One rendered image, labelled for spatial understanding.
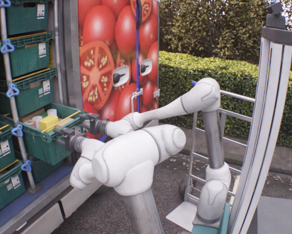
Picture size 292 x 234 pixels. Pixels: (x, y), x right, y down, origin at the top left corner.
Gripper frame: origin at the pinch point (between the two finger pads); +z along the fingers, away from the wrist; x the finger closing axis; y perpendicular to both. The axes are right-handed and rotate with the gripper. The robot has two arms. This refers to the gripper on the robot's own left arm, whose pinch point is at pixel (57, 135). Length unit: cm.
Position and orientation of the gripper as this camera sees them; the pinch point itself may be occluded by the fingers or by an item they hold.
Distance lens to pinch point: 152.6
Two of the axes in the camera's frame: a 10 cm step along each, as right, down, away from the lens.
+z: -9.0, -2.1, 3.8
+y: -4.4, 3.5, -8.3
